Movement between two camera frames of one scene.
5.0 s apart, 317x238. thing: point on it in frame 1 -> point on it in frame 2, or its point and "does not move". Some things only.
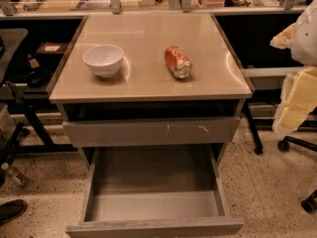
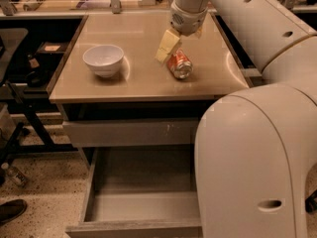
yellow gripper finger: (284, 39) -> (187, 23)
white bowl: (105, 59) does not move
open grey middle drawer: (155, 191) does not move
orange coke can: (177, 62) does not move
